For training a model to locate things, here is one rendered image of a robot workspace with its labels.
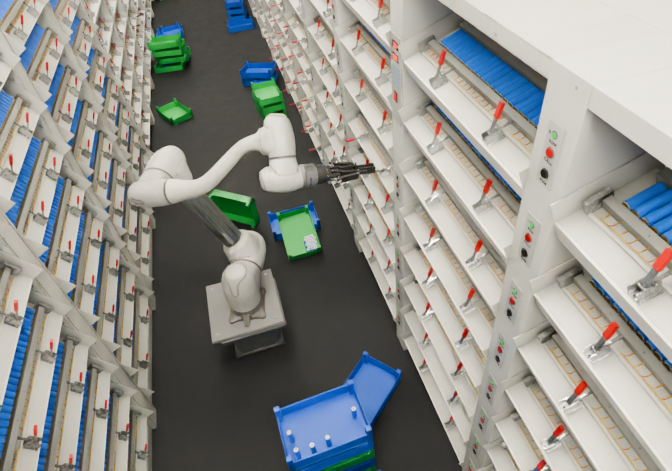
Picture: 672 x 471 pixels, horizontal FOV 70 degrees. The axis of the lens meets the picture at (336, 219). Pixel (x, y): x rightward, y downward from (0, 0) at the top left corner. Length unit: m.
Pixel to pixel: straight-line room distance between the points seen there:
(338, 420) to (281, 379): 0.64
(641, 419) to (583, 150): 0.44
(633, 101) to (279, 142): 1.27
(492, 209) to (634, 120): 0.54
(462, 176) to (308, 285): 1.63
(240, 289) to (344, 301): 0.66
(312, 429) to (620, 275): 1.30
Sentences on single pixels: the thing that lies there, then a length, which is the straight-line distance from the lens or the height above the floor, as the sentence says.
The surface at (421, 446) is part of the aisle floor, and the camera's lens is 2.27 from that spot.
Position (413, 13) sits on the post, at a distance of 1.38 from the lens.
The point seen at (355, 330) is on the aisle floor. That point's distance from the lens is 2.54.
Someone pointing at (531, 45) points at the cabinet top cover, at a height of 1.76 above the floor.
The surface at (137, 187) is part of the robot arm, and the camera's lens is 2.04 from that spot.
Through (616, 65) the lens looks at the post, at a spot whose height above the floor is 1.76.
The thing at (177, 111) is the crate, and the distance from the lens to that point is 4.67.
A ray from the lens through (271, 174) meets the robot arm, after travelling 1.77.
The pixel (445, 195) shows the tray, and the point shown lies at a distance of 1.52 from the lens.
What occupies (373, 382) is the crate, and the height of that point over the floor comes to 0.00.
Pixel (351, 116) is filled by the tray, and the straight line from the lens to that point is 2.28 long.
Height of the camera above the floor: 2.11
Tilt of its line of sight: 43 degrees down
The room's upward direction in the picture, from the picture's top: 8 degrees counter-clockwise
